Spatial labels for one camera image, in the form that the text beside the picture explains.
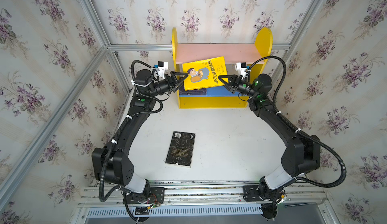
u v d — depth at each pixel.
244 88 0.65
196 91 0.96
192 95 0.98
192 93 0.95
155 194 0.73
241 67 0.68
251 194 0.73
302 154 0.44
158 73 0.65
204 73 0.70
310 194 0.75
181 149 0.88
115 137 0.44
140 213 0.71
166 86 0.62
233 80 0.66
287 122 0.50
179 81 0.62
